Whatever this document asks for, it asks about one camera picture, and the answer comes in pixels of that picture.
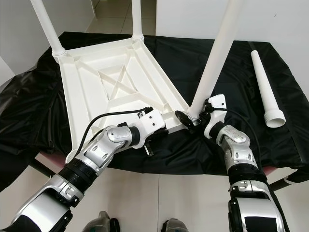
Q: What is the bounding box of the white plastic table leg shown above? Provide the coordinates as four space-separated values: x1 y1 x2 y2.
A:
187 0 245 121
30 0 66 57
251 49 287 129
131 0 144 44

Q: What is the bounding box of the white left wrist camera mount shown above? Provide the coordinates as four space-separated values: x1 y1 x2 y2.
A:
132 107 168 146

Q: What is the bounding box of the white plastic table top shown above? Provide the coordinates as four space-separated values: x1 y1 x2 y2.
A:
53 37 199 166

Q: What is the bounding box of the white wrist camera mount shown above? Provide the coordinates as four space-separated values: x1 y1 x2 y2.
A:
132 107 168 146
203 94 228 139

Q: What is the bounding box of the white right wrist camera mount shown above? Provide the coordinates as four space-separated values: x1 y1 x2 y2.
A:
203 94 228 139

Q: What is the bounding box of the robot right leg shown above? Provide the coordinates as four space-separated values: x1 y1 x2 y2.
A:
161 218 195 232

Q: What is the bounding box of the black table cloth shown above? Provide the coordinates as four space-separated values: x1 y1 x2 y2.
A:
0 31 309 191

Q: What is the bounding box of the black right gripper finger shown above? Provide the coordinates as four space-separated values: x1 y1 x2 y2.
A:
174 110 197 128

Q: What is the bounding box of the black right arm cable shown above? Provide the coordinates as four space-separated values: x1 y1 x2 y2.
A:
207 107 267 167

